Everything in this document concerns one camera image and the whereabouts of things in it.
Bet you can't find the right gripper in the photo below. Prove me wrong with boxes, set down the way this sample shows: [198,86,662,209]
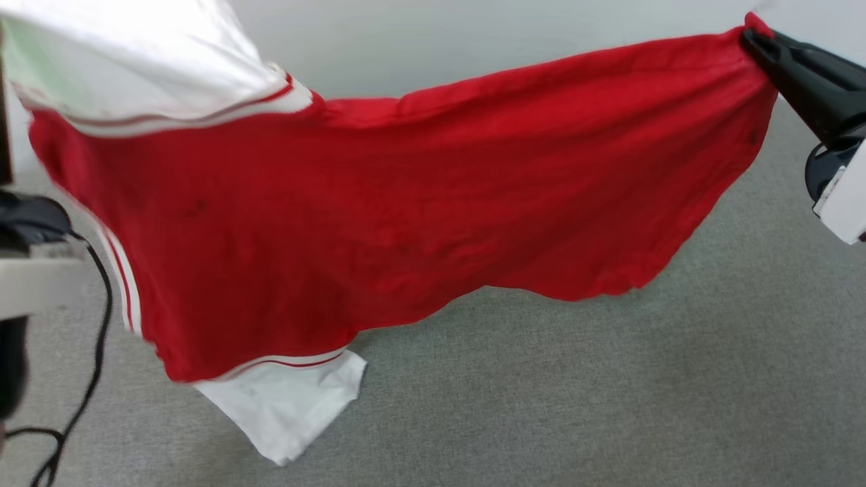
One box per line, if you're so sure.
[743,28,866,244]

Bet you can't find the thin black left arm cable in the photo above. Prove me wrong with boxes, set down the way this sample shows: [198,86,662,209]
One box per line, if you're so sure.
[0,230,114,487]

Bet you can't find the red and white garment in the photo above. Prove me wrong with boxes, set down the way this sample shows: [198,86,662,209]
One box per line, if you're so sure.
[0,0,779,467]

